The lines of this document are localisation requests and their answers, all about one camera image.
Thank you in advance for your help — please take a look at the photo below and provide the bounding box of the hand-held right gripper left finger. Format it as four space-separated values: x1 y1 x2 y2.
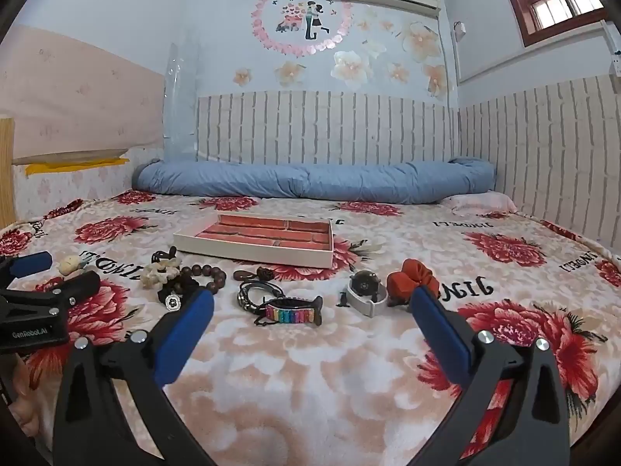
52 287 229 466

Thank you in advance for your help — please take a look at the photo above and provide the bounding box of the floral printed blanket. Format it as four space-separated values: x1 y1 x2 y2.
0 187 621 466

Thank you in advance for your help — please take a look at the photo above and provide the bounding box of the orange scrunchie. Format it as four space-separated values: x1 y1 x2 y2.
387 258 440 309

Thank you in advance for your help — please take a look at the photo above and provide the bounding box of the brown teardrop pendant with knot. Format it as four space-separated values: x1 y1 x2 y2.
233 266 277 282

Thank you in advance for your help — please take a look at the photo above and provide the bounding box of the group of flower wall stickers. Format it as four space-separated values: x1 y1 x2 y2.
233 7 449 100

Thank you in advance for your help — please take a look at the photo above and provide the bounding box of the brown wooden bead bracelet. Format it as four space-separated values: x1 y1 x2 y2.
187 263 227 296

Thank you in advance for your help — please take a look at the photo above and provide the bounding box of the rolled blue duvet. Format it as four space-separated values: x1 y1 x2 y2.
132 156 496 205

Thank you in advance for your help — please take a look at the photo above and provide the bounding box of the white scrunchie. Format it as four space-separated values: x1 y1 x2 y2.
142 259 182 289

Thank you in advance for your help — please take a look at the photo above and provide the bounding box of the person's left hand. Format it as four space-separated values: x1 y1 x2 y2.
4 355 43 432

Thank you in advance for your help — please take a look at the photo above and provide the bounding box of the wooden framed window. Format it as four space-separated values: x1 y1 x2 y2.
492 0 609 48

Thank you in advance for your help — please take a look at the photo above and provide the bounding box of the black leather cord bracelet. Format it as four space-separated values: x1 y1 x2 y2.
237 282 282 310

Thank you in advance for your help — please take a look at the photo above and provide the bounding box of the wooden bed post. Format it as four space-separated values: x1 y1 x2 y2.
0 115 16 229

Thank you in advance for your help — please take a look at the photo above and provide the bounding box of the clear plastic sheet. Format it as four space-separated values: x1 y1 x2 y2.
162 41 199 161

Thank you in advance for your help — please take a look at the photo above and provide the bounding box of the white tray with brick pattern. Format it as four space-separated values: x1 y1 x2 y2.
173 212 335 269

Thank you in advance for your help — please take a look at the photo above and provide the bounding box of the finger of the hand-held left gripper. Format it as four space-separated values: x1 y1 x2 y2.
0 251 53 292
19 270 101 318

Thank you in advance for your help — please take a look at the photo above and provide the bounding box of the pink pillow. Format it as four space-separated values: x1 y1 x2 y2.
441 191 517 217

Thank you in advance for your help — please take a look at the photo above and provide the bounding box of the rainbow beaded bracelet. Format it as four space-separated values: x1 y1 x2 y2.
252 295 323 327

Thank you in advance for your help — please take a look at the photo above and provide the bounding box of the heart couple wall sticker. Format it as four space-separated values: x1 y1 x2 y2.
251 0 355 58

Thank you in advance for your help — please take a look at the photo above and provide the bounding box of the yellow tape strip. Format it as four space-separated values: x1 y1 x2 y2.
25 158 129 176

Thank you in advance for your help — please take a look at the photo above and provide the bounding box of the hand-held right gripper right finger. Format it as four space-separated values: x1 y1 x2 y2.
408 285 571 466

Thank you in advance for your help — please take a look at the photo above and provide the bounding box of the black scrunchie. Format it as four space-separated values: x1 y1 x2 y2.
156 285 189 308

